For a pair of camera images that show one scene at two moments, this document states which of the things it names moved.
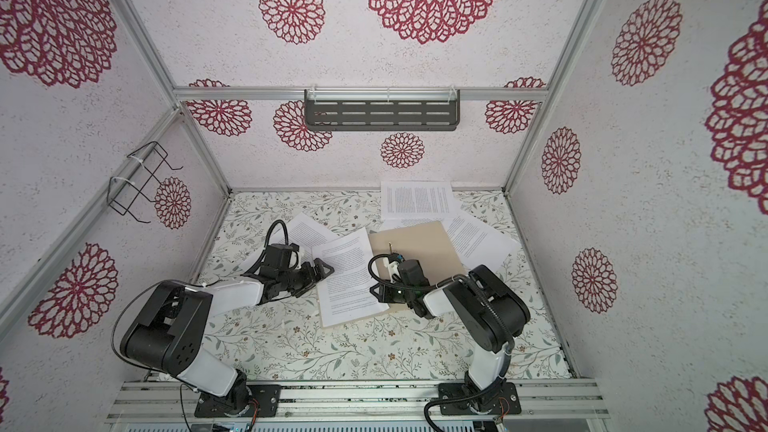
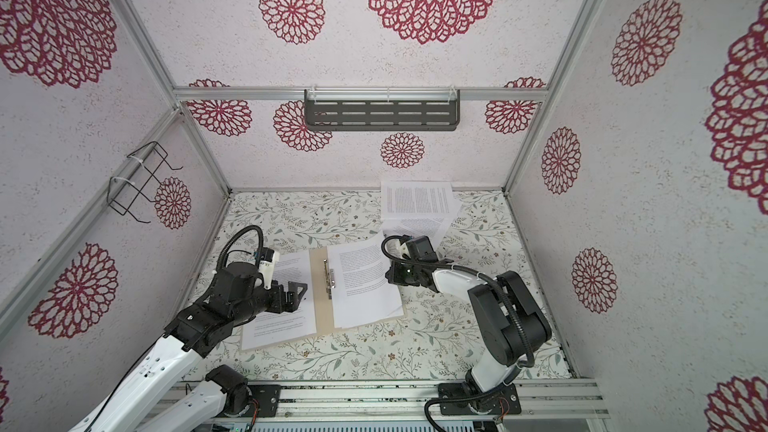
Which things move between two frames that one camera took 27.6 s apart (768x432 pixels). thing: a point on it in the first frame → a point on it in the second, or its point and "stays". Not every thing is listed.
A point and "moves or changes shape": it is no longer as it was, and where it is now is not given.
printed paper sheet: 346,294 → 272,327
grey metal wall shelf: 382,109 stays
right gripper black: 383,295 → 394,277
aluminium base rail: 174,401 stays
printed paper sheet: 475,243 → 363,293
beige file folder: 425,242 moves or changes shape
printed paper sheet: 302,231 → 363,293
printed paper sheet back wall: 416,199 stays
